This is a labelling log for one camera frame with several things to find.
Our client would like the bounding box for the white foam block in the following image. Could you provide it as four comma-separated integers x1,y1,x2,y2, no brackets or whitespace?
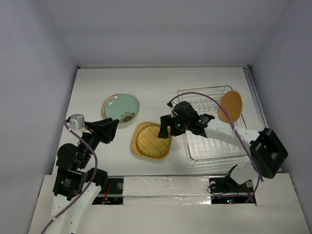
122,175,211,206

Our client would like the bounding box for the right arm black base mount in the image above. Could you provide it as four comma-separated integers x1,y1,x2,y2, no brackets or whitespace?
207,165,254,196

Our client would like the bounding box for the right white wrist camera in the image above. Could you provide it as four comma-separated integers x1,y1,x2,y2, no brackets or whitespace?
167,101,177,117

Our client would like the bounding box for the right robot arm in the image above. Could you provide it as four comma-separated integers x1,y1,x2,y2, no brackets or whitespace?
158,101,288,191

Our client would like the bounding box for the green flower plate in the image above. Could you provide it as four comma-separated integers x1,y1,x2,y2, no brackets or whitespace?
103,94,140,123

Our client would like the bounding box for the yellow plate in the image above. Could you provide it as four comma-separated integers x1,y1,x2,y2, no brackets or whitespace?
135,123,172,156
131,120,174,161

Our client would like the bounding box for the wire dish rack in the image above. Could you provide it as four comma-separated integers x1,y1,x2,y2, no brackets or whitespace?
177,85,246,164

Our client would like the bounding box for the beige bird pattern plate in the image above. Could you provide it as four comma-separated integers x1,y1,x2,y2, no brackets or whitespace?
101,93,141,124

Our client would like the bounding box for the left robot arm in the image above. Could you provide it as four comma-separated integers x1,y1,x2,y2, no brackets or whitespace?
42,114,119,234

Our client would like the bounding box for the orange plate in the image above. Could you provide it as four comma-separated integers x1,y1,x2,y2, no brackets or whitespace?
219,90,243,124

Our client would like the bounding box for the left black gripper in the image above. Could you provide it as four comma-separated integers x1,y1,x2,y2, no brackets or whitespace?
78,117,119,166

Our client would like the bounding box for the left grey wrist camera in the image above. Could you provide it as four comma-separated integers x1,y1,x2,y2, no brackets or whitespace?
68,114,86,132

